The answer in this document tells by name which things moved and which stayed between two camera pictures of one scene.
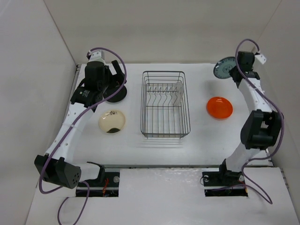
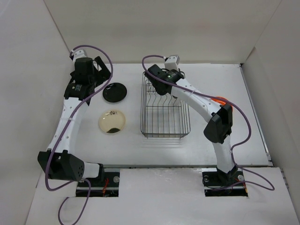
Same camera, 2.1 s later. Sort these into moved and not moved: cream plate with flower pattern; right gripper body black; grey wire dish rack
Moved: right gripper body black
Not moved: grey wire dish rack; cream plate with flower pattern
